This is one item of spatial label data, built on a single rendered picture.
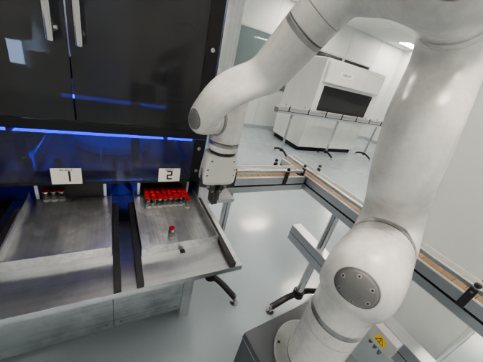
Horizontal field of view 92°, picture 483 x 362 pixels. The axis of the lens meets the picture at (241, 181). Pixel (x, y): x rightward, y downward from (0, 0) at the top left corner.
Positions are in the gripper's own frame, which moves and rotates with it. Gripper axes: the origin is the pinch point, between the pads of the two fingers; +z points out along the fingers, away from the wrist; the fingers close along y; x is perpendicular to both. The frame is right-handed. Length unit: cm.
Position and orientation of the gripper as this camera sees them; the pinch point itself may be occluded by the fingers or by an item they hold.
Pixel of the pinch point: (213, 196)
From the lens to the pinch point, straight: 73.0
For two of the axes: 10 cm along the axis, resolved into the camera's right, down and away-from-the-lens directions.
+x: 4.3, 4.9, -7.6
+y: -8.8, 0.2, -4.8
